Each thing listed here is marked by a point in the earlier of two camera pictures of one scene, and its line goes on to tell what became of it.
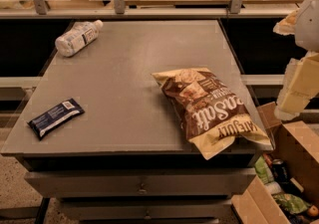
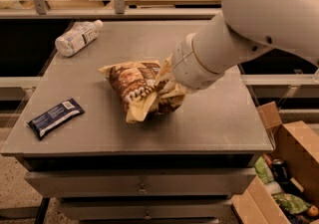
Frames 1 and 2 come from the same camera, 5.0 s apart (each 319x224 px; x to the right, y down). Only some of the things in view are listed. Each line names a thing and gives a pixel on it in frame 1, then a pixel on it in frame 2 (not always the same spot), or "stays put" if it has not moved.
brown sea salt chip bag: x=211 y=112 -> x=136 y=89
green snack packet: x=264 y=172 stays put
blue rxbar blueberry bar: x=44 y=124 stays put
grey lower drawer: x=79 y=209 stays put
